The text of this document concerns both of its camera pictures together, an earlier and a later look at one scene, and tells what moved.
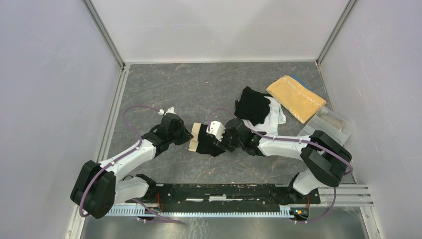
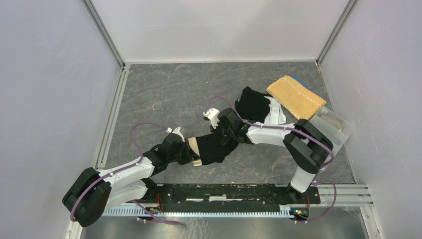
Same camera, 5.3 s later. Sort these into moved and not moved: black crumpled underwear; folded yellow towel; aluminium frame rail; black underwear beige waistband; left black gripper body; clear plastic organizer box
Moved: left black gripper body; black underwear beige waistband
Not moved: black crumpled underwear; folded yellow towel; clear plastic organizer box; aluminium frame rail
